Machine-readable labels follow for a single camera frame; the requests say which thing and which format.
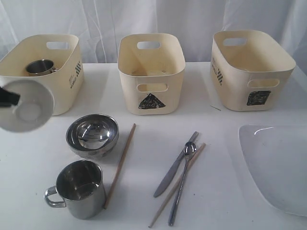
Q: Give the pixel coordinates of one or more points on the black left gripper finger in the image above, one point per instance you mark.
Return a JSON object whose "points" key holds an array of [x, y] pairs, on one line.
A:
{"points": [[8, 99]]}

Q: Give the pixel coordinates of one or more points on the white ceramic bowl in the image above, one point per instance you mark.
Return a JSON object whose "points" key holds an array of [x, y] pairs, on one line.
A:
{"points": [[35, 107]]}

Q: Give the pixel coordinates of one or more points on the stainless steel bowl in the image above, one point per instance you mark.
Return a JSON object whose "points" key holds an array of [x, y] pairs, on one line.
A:
{"points": [[74, 145], [94, 134]]}

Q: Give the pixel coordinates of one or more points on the steel mug with solid handle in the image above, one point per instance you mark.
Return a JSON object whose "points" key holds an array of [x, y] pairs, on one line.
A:
{"points": [[79, 187]]}

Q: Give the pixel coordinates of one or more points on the wooden chopstick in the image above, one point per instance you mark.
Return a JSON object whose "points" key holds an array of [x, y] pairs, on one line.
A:
{"points": [[176, 185], [119, 167]]}

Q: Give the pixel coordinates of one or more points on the steel table knife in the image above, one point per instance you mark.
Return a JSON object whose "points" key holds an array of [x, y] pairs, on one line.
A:
{"points": [[169, 175]]}

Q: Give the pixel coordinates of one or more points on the steel spoon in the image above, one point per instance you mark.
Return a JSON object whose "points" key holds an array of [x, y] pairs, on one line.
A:
{"points": [[189, 149]]}

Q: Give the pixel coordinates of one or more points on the cream bin with circle mark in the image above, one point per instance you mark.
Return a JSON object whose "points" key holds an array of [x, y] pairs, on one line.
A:
{"points": [[63, 50]]}

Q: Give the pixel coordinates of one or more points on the white backdrop curtain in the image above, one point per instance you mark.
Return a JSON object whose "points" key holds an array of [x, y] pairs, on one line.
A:
{"points": [[100, 24]]}

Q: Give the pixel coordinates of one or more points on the cream bin with triangle mark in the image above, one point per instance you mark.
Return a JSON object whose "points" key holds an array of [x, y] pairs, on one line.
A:
{"points": [[151, 69]]}

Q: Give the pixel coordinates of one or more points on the cream bin with square mark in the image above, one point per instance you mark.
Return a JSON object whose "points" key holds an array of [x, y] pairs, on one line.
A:
{"points": [[249, 69]]}

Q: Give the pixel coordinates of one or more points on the large white square plate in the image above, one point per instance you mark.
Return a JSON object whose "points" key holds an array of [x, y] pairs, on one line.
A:
{"points": [[276, 157]]}

